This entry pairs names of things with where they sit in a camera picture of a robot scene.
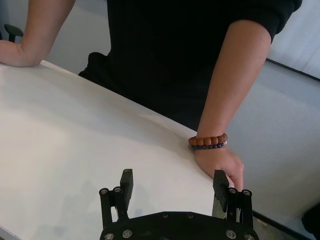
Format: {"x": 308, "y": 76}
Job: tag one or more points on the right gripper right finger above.
{"x": 220, "y": 192}

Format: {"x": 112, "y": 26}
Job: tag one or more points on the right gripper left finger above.
{"x": 126, "y": 185}

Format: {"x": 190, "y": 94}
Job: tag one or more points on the white rolling table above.
{"x": 87, "y": 150}

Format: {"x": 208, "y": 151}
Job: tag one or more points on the person's left forearm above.
{"x": 232, "y": 75}

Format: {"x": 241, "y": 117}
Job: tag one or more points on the person's right forearm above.
{"x": 45, "y": 30}

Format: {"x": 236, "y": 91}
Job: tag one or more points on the person's left hand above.
{"x": 220, "y": 160}

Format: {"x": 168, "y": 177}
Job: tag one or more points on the person's right hand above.
{"x": 10, "y": 53}

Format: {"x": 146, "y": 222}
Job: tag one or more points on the person's body in black clothes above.
{"x": 162, "y": 50}

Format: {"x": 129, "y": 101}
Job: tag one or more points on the black office chair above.
{"x": 12, "y": 31}

